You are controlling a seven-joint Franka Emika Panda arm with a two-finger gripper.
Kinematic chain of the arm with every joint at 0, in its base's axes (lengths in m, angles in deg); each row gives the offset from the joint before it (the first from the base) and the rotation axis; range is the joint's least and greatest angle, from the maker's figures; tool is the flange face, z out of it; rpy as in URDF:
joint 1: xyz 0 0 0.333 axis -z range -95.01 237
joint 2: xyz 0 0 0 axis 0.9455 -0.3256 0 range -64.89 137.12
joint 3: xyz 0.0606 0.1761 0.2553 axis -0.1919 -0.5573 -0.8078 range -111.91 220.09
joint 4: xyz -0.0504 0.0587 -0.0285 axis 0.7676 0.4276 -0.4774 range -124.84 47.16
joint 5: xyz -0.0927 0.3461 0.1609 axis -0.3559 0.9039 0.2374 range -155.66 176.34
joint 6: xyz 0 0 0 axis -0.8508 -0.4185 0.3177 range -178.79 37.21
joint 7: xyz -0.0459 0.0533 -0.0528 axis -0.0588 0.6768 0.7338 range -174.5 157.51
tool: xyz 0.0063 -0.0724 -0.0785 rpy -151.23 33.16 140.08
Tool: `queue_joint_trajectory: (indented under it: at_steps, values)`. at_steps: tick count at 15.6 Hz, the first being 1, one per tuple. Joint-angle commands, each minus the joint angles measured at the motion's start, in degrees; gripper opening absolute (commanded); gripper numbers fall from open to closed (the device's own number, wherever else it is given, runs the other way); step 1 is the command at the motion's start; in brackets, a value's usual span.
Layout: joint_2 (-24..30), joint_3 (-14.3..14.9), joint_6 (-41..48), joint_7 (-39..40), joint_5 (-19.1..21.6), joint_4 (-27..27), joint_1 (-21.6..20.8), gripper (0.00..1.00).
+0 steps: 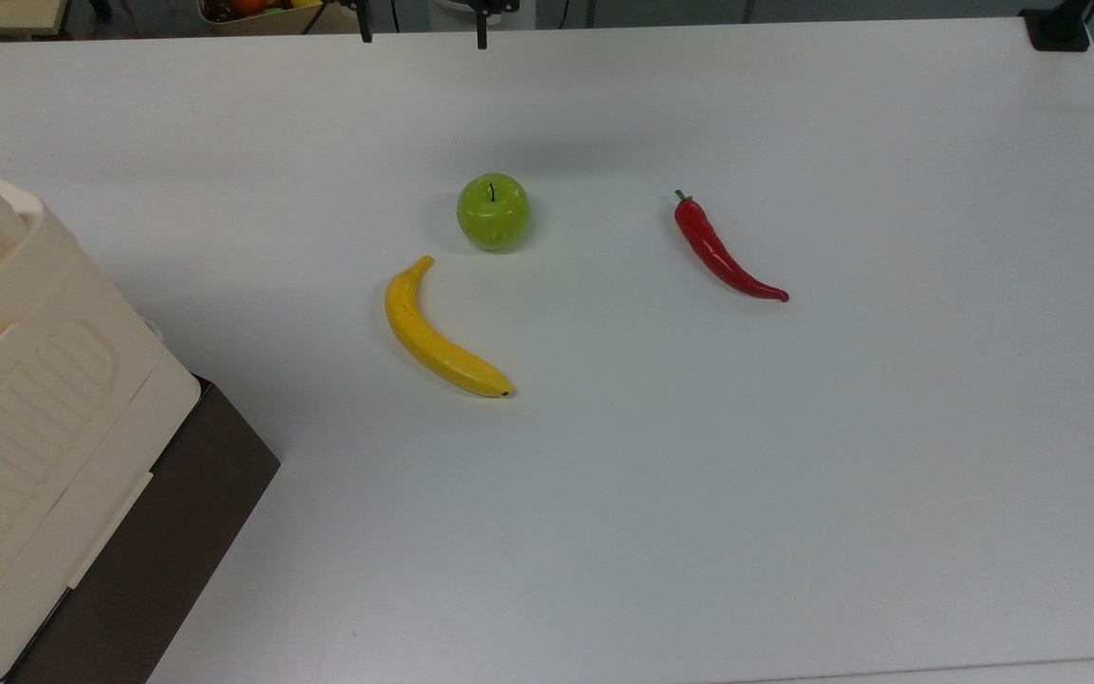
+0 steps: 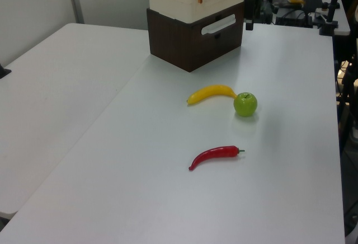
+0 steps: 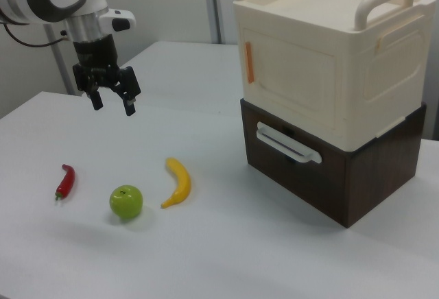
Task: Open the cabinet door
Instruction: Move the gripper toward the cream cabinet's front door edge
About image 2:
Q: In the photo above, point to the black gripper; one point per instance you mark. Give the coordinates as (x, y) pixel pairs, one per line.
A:
(249, 7)

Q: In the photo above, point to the black equipment box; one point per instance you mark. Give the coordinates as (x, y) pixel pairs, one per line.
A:
(293, 18)

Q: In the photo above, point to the small yellow object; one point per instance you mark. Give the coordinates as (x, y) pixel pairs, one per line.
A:
(296, 0)

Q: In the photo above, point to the dark brown drawer box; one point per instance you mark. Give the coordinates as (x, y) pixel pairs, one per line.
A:
(179, 42)

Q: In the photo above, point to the yellow toy banana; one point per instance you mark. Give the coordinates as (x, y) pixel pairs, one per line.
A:
(208, 91)

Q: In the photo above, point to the green toy apple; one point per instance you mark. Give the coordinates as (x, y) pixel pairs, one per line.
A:
(245, 104)

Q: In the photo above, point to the black stand pole with base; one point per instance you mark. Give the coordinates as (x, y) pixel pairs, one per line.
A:
(331, 11)

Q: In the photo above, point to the red toy chili pepper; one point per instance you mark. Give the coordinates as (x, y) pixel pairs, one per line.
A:
(214, 154)

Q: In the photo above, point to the black table clamp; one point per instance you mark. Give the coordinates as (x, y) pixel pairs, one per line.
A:
(4, 71)

